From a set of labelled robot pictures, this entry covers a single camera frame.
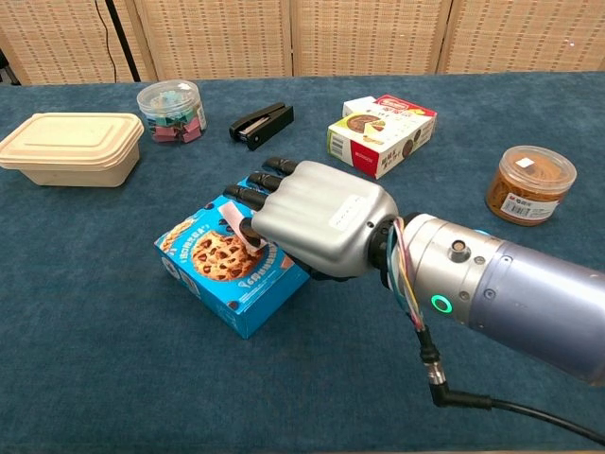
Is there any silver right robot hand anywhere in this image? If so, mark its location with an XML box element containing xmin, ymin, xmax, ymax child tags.
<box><xmin>222</xmin><ymin>156</ymin><xmax>399</xmax><ymax>283</ymax></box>

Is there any pink paper strip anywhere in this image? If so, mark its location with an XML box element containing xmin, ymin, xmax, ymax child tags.
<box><xmin>217</xmin><ymin>201</ymin><xmax>267</xmax><ymax>257</ymax></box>

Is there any blue chocolate chip cookie box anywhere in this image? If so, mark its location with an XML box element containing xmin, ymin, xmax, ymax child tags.
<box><xmin>153</xmin><ymin>174</ymin><xmax>311</xmax><ymax>341</ymax></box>

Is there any white pie snack box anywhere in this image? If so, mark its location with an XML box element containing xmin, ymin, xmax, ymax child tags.
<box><xmin>326</xmin><ymin>112</ymin><xmax>439</xmax><ymax>181</ymax></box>

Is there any red and white snack box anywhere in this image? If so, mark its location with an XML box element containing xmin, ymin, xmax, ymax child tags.
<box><xmin>341</xmin><ymin>94</ymin><xmax>439</xmax><ymax>120</ymax></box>

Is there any black stapler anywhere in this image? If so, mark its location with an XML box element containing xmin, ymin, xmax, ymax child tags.
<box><xmin>229</xmin><ymin>101</ymin><xmax>295</xmax><ymax>152</ymax></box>

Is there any clear jar of binder clips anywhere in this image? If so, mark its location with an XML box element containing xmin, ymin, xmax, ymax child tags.
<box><xmin>136</xmin><ymin>79</ymin><xmax>208</xmax><ymax>145</ymax></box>

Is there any woven bamboo screen panel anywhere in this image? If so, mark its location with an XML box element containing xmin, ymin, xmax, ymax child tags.
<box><xmin>288</xmin><ymin>0</ymin><xmax>456</xmax><ymax>79</ymax></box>
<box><xmin>0</xmin><ymin>0</ymin><xmax>160</xmax><ymax>87</ymax></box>
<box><xmin>133</xmin><ymin>0</ymin><xmax>295</xmax><ymax>82</ymax></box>
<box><xmin>437</xmin><ymin>0</ymin><xmax>605</xmax><ymax>76</ymax></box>

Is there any clear jar of rubber bands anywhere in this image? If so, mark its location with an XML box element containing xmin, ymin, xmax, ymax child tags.
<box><xmin>485</xmin><ymin>145</ymin><xmax>579</xmax><ymax>228</ymax></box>

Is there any blue tablecloth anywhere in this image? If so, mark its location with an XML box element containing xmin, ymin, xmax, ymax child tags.
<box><xmin>0</xmin><ymin>70</ymin><xmax>605</xmax><ymax>454</ymax></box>

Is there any beige lidded food container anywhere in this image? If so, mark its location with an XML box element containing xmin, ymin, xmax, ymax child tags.
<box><xmin>0</xmin><ymin>112</ymin><xmax>146</xmax><ymax>188</ymax></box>

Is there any black tripod leg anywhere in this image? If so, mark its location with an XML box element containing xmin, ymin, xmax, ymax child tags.
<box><xmin>103</xmin><ymin>0</ymin><xmax>143</xmax><ymax>83</ymax></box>

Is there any black stand part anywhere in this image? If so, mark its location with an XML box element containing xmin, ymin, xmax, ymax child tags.
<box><xmin>0</xmin><ymin>46</ymin><xmax>23</xmax><ymax>87</ymax></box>

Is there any coloured right wrist wire bundle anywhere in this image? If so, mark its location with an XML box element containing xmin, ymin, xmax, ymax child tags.
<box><xmin>385</xmin><ymin>217</ymin><xmax>426</xmax><ymax>333</ymax></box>

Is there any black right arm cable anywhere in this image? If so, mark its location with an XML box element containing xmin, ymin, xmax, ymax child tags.
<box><xmin>414</xmin><ymin>325</ymin><xmax>605</xmax><ymax>446</ymax></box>

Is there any thin black hanging cable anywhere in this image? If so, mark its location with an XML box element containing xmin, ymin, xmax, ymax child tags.
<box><xmin>94</xmin><ymin>0</ymin><xmax>118</xmax><ymax>84</ymax></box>

